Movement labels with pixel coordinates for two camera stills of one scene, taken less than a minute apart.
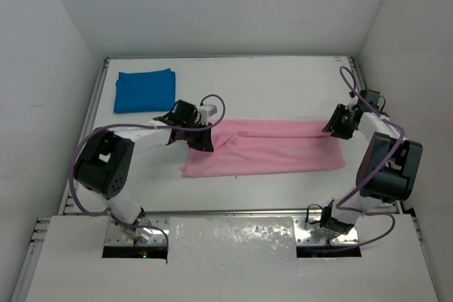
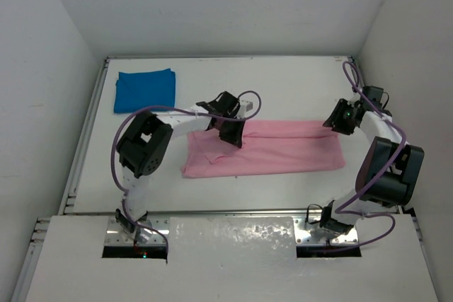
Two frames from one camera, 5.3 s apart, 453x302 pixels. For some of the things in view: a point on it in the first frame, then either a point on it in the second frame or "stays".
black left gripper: x=195 y=136 -> x=229 y=126
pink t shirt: x=256 y=146 stays
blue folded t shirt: x=145 y=91 stays
